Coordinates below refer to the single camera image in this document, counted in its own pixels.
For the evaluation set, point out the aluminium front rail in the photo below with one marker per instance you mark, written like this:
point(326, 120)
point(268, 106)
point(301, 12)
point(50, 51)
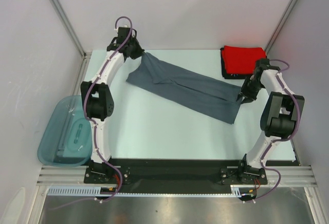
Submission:
point(291, 176)

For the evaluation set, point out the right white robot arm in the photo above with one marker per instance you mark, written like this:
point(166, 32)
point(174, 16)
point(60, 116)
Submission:
point(280, 118)

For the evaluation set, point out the red folded t shirt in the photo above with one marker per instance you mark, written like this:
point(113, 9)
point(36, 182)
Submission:
point(240, 60)

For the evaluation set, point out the aluminium frame post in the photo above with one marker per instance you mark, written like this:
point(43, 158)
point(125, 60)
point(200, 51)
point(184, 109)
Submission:
point(284, 18)
point(58, 8)

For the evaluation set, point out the grey t shirt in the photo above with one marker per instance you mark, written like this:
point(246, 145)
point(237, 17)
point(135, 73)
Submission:
point(206, 95)

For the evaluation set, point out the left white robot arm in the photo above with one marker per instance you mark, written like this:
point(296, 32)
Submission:
point(98, 103)

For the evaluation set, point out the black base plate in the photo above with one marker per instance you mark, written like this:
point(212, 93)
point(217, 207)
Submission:
point(176, 176)

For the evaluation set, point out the teal transparent plastic bin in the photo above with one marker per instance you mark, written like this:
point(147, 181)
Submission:
point(67, 139)

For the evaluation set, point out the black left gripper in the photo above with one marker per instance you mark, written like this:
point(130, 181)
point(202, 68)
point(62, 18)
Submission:
point(139, 51)

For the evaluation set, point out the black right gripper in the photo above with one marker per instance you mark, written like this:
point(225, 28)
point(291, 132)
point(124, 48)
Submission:
point(249, 97)

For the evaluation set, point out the white slotted cable duct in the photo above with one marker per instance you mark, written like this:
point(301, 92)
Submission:
point(105, 192)

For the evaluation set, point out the right aluminium frame post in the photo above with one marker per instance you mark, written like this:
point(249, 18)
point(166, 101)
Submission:
point(284, 18)

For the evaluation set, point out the left aluminium frame post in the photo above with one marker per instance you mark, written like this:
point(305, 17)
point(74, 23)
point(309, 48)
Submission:
point(58, 8)

